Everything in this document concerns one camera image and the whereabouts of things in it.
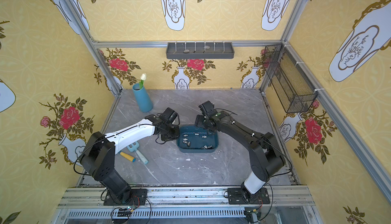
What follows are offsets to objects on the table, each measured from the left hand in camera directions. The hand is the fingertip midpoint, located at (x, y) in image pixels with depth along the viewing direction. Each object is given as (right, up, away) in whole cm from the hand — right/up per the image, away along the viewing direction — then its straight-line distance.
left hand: (178, 137), depth 88 cm
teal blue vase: (-25, +19, +16) cm, 35 cm away
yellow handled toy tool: (-26, -11, -3) cm, 28 cm away
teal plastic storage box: (+7, -3, +8) cm, 11 cm away
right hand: (+10, +7, +1) cm, 12 cm away
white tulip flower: (-21, +35, 0) cm, 40 cm away
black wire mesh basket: (+58, +26, -12) cm, 65 cm away
